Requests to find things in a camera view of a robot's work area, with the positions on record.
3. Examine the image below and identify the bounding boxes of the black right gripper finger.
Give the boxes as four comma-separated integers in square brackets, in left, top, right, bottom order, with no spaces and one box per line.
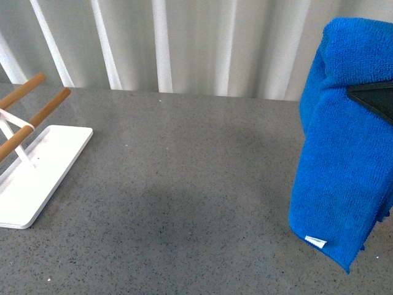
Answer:
[347,81,393,125]

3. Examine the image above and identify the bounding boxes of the blue microfiber cloth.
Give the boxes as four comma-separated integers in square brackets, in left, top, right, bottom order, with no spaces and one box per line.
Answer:
[289,18,392,270]

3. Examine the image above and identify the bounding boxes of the white pleated curtain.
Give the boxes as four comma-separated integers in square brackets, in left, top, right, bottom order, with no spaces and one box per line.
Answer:
[1,1,392,101]

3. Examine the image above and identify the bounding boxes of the white towel rack stand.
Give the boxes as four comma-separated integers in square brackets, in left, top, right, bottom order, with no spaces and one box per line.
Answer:
[1,73,93,229]

